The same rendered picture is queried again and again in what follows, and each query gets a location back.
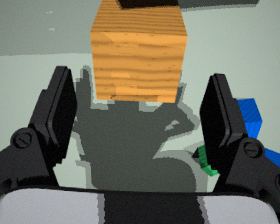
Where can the blue rectangular bar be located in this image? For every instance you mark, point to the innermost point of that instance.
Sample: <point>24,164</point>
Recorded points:
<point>273,156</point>

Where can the wooden cube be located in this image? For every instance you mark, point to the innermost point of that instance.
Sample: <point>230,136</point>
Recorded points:
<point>138,48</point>

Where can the blue cube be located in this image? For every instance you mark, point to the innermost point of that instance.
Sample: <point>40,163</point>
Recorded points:
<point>251,116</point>

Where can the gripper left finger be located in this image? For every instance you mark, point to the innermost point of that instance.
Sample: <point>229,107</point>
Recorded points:
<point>36,149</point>

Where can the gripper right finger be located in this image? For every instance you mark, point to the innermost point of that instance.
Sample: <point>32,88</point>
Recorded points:
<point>228,146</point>

